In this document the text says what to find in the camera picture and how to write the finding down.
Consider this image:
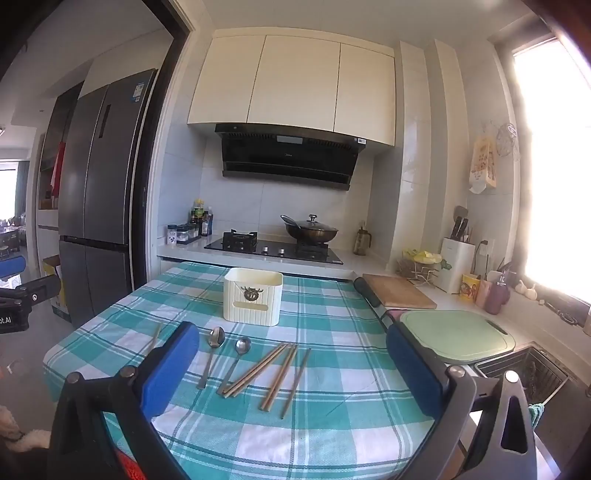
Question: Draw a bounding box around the cream wall cabinet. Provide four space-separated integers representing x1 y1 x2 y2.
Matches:
187 28 397 148

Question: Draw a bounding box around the pink cup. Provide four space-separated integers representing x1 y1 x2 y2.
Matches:
475 279 495 310

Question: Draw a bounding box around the wooden cutting board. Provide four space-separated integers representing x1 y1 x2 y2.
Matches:
361 274 438 310

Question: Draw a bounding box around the yellow-green plastic bag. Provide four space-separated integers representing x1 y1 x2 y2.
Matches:
402 248 451 271

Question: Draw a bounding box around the bright window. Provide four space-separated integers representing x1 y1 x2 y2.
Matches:
510 34 591 301

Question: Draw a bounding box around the cardboard box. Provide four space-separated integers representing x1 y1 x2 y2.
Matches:
42 256 72 321

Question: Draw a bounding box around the metal spoon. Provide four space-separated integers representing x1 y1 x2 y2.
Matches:
217 337 252 395
198 326 226 390

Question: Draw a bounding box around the black range hood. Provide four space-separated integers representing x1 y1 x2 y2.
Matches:
215 124 368 191

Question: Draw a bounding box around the steel kitchen sink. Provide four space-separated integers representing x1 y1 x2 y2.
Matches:
475 342 591 416

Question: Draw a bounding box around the grey refrigerator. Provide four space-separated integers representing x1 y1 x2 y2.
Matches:
58 68 158 329

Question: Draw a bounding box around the glass wok lid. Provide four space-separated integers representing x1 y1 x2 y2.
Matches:
292 214 337 232

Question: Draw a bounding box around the dark wok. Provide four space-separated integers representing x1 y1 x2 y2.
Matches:
281 215 339 244

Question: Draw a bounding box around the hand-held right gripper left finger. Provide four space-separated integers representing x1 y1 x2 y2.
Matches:
48 322 200 480

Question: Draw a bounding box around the purple soap dispenser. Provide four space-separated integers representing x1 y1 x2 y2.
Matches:
487 270 511 315

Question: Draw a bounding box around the hanging printed bag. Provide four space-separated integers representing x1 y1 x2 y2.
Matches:
468 134 500 195

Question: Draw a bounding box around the red hanging cloth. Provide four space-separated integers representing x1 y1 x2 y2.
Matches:
50 142 66 197

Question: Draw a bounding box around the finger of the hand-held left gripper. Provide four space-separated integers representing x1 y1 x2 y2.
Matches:
16 275 63 309
0 256 27 281

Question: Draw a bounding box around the green cutting board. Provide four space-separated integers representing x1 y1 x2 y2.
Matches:
399 310 517 363

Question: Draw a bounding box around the cream ribbed utensil holder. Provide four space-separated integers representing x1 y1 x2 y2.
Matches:
224 267 284 327

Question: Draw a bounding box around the brown glass pitcher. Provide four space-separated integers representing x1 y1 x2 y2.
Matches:
353 220 372 257

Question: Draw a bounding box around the black padded bar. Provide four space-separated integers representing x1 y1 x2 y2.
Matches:
353 278 383 309

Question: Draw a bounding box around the teal plaid tablecloth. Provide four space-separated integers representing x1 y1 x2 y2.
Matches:
42 261 444 480

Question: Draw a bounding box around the hanging wire strainer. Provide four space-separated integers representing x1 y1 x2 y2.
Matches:
494 121 520 160

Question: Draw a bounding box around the white knife block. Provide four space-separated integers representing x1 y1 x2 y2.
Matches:
436 237 476 295

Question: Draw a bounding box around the black gas stove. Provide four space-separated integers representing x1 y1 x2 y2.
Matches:
204 229 345 265

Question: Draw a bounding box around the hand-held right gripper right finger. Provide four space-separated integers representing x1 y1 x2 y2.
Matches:
386 322 539 480

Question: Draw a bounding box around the wire basket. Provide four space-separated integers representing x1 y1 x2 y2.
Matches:
396 258 439 289

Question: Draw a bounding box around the person's left forearm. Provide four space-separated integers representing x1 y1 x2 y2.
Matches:
0 405 51 462

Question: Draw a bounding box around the yellow printed cup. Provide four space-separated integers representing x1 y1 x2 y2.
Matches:
459 273 482 303

